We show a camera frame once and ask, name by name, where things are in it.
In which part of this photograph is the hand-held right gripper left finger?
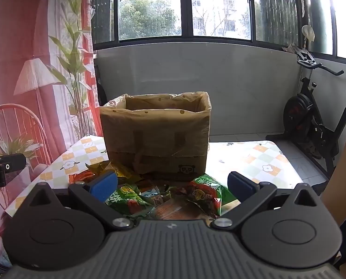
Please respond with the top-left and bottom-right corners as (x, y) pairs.
(28, 171), (134, 230)

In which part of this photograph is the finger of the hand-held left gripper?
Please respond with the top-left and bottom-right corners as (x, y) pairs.
(0, 153), (27, 171)

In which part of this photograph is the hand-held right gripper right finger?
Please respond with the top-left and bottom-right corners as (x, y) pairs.
(211, 171), (325, 230)

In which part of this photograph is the yellow snack packet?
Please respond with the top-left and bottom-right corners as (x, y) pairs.
(86, 161), (144, 183)

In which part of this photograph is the green red snack packet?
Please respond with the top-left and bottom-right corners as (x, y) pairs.
(105, 184), (156, 217)
(185, 174), (239, 218)

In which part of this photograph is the cardboard box with liner bag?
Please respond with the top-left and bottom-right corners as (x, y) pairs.
(100, 91), (213, 181)

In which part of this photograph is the checkered floral tablecloth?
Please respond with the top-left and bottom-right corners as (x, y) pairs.
(4, 135), (327, 218)

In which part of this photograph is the brown snack packet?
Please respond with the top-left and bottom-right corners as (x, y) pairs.
(150, 196), (220, 220)

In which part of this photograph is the brown slipper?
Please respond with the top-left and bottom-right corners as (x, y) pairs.
(305, 141), (323, 160)

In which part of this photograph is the black exercise bike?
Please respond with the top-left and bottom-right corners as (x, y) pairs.
(266, 46), (346, 181)

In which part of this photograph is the brown cardboard panel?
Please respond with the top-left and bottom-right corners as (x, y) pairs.
(321, 105), (346, 268)

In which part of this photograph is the printed backdrop curtain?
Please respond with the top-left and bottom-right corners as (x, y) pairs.
(0, 0), (101, 271)

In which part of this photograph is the crumpled beige cloth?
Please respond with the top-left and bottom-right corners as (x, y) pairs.
(282, 43), (301, 54)

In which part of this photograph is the dark framed window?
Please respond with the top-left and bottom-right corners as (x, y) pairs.
(90, 0), (346, 61)

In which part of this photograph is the white cloth on pole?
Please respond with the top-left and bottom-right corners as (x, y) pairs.
(302, 25), (316, 43)

